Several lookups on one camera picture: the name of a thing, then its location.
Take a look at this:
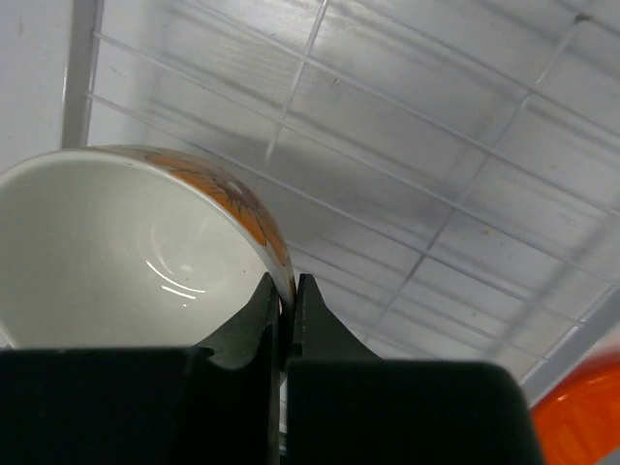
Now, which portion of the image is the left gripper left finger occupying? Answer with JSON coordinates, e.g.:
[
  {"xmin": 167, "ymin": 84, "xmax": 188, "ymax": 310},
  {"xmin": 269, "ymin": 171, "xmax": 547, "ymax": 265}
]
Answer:
[{"xmin": 1, "ymin": 276, "xmax": 280, "ymax": 464}]

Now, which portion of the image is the white wire dish rack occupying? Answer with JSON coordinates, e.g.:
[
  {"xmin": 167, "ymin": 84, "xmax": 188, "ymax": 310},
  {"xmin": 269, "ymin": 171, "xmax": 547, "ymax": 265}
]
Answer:
[{"xmin": 63, "ymin": 1, "xmax": 619, "ymax": 401}]

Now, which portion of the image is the floral ceramic bowl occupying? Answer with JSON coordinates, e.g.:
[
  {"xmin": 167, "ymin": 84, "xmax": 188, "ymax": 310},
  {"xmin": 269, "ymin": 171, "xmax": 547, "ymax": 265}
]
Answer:
[{"xmin": 1, "ymin": 145, "xmax": 296, "ymax": 349}]

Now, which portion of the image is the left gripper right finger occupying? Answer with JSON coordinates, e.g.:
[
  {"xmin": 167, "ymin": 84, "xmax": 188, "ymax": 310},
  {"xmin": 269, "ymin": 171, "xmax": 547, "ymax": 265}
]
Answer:
[{"xmin": 286, "ymin": 273, "xmax": 544, "ymax": 464}]

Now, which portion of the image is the orange plastic plate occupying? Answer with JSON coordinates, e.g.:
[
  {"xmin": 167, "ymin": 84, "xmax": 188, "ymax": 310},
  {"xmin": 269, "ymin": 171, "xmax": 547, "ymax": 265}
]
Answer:
[{"xmin": 531, "ymin": 329, "xmax": 619, "ymax": 464}]

